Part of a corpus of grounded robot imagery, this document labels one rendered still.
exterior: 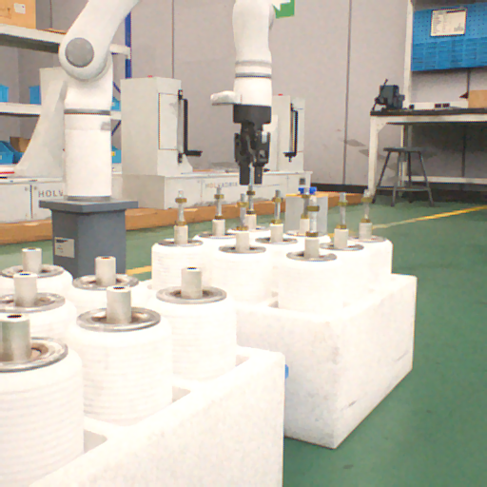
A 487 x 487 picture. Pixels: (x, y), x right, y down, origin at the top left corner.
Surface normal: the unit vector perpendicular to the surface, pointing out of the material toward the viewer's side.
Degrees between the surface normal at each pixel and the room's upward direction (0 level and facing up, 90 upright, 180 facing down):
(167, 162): 90
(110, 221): 90
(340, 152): 90
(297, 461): 0
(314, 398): 90
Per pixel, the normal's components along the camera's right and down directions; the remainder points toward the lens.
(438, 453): 0.01, -0.99
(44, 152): 0.79, 0.10
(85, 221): 0.10, 0.18
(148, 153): -0.62, 0.11
